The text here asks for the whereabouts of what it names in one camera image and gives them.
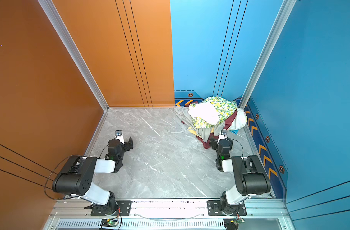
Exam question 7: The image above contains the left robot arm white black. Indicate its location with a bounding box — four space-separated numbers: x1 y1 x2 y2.
52 136 134 216

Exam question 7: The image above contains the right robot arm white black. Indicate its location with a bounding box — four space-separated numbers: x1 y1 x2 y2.
210 138 271 216

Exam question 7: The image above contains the maroon cloth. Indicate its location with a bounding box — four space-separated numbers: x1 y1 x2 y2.
180 108 238 150

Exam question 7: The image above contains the pale mint white cloth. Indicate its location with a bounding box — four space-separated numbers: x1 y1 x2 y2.
225 108 248 130

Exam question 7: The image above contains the yellow green floral cloth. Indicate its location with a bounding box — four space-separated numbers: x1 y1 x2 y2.
191 96 237 128

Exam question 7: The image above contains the grey cloth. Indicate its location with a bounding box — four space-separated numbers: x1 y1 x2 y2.
174 107 226 142

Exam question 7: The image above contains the left green circuit board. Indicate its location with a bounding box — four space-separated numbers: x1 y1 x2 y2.
99 218 120 230

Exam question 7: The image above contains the right small circuit board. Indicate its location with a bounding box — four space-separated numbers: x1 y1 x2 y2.
223 218 245 230

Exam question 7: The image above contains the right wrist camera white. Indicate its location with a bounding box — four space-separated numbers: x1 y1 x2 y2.
218 129 227 142

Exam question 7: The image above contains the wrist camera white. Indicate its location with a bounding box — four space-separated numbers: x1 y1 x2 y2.
115 129 125 144
218 129 227 142

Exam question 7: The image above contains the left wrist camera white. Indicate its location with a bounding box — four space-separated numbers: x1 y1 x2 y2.
115 129 125 144

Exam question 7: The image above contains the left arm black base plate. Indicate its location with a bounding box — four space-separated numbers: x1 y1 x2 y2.
90 200 132 217

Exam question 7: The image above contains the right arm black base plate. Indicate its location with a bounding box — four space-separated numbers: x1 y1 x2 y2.
207 200 247 216

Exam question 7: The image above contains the aluminium front rail frame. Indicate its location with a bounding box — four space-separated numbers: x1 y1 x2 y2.
43 198 295 230

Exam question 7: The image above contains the left aluminium corner post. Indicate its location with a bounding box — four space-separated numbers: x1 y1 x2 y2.
38 0 109 112

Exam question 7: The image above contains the aluminium corner post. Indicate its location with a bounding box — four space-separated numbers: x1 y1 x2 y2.
239 0 297 109
38 0 109 112

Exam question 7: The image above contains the right aluminium corner post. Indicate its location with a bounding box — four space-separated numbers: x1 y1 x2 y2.
239 0 297 109

